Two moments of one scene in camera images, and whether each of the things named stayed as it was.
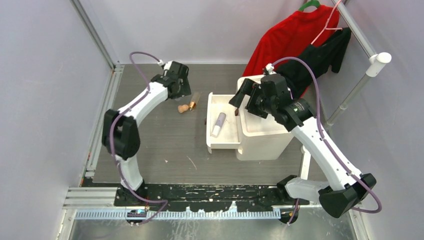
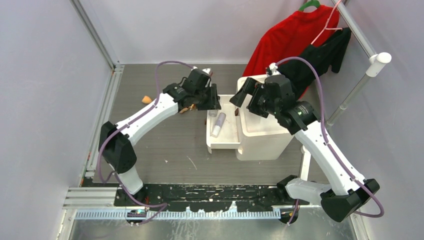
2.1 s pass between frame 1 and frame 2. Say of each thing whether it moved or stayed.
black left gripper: moved
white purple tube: stayed
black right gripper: stayed
